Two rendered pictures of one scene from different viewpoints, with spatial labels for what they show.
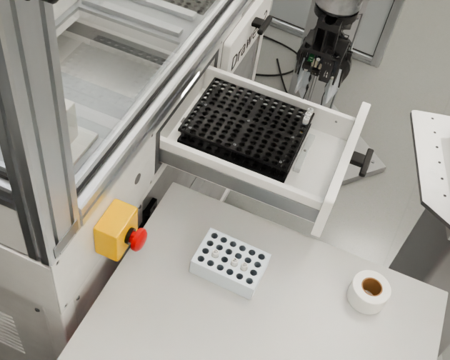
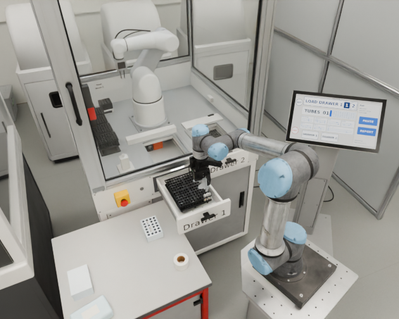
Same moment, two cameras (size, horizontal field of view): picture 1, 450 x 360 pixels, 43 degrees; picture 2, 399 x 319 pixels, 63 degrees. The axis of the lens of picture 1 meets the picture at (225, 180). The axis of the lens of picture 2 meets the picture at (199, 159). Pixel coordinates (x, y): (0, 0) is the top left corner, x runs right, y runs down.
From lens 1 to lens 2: 111 cm
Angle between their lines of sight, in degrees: 37
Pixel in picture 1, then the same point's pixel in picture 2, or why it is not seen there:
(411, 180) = not seen: hidden behind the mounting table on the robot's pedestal
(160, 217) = (149, 207)
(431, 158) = not seen: hidden behind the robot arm
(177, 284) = (134, 226)
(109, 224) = (118, 194)
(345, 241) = not seen: hidden behind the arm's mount
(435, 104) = not seen: outside the picture
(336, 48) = (199, 169)
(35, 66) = (83, 138)
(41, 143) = (86, 157)
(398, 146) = (354, 262)
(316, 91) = (303, 209)
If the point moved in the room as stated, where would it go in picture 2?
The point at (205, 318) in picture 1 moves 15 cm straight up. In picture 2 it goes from (131, 238) to (126, 219)
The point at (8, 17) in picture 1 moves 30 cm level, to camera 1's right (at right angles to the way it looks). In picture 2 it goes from (73, 126) to (107, 158)
